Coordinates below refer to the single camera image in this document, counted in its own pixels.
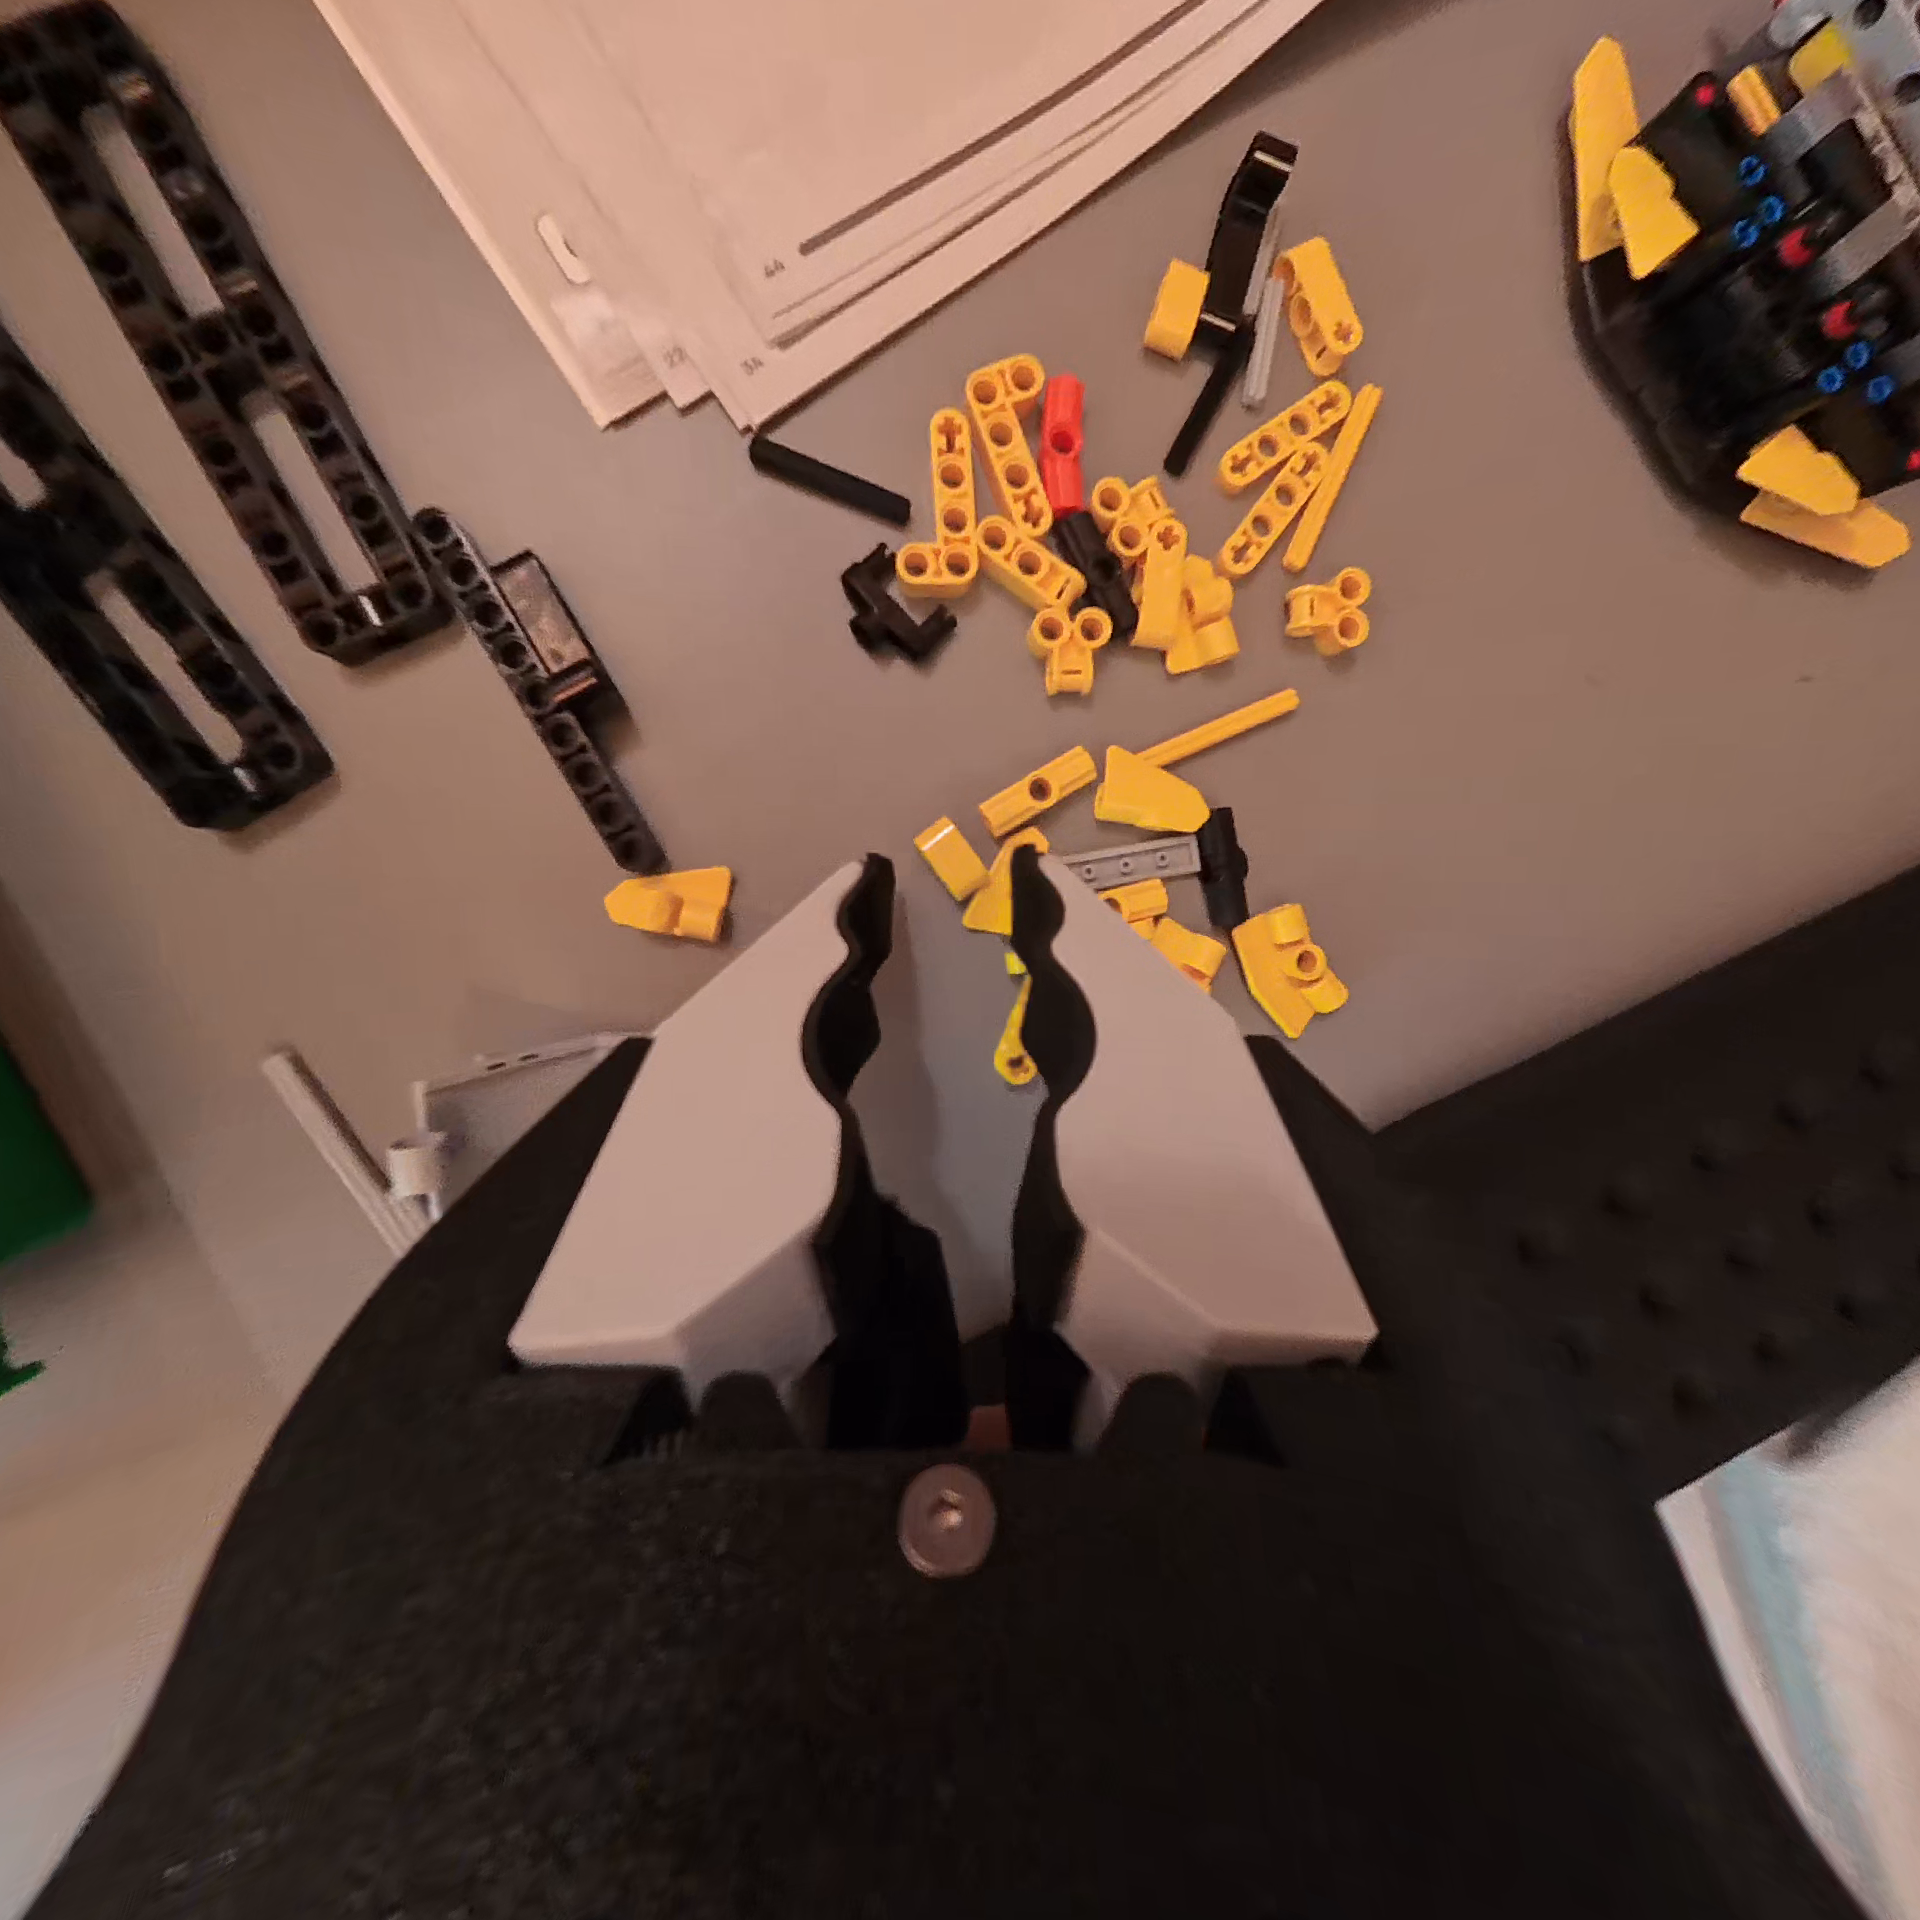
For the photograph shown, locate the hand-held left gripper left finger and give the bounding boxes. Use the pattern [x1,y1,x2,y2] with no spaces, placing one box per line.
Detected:
[507,851,904,1397]

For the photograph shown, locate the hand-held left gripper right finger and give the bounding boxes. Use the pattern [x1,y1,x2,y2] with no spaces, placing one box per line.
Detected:
[1002,842,1378,1449]

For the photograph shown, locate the black lego frame piece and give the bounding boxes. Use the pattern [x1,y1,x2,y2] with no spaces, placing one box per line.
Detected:
[0,322,340,835]
[0,0,455,668]

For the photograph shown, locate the green plastic bin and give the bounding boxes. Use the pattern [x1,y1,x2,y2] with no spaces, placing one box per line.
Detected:
[0,1034,94,1400]

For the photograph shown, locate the black dimpled cloth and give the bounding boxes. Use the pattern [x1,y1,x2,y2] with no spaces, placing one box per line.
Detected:
[1357,870,1920,1502]

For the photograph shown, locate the partly built lego chassis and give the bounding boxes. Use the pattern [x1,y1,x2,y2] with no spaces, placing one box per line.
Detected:
[1565,0,1920,577]

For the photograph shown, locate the black long lego beam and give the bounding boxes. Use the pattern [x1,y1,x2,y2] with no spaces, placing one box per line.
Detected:
[412,508,672,879]

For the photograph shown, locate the pale grey lego parts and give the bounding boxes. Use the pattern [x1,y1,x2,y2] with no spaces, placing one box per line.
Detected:
[262,1027,638,1258]

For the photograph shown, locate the lego instruction booklet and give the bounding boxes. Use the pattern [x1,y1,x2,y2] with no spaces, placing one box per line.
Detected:
[308,0,1329,438]

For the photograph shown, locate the pile of yellow Lego pieces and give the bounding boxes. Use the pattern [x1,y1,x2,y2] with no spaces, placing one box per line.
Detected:
[599,128,1388,1089]

